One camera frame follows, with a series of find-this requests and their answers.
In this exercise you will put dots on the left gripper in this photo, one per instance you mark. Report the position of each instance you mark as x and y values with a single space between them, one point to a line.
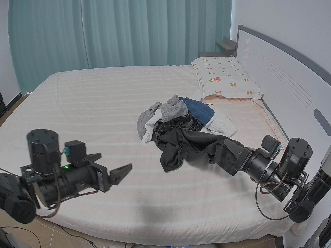
77 179

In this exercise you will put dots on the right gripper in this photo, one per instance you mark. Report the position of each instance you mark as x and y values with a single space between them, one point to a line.
258 167

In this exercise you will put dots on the black T-shirt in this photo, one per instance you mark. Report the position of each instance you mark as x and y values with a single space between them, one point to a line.
186 143

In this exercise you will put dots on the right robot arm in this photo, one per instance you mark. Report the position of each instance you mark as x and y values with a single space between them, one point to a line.
297 159

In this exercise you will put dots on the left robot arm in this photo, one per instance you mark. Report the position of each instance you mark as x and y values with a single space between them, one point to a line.
42 148

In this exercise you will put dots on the bed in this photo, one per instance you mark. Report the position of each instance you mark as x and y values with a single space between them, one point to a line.
103 99

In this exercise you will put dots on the pile of clothes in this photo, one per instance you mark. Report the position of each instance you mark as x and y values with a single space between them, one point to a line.
168 110

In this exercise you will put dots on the white printed pillow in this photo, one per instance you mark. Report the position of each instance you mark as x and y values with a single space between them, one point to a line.
225 74

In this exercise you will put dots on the black chest of drawers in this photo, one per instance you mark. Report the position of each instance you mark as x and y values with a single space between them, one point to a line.
2 105

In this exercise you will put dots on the grey bedside table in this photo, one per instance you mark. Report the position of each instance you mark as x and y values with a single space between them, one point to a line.
225 45

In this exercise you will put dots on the blue-green curtain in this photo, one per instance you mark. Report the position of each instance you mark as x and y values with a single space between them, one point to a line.
155 24
49 35

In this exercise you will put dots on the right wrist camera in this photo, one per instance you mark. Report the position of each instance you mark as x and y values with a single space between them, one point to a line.
269 143

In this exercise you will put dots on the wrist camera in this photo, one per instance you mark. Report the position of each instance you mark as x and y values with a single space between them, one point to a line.
76 150
269 143

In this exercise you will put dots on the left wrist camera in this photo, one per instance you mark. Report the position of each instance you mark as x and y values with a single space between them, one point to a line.
76 150

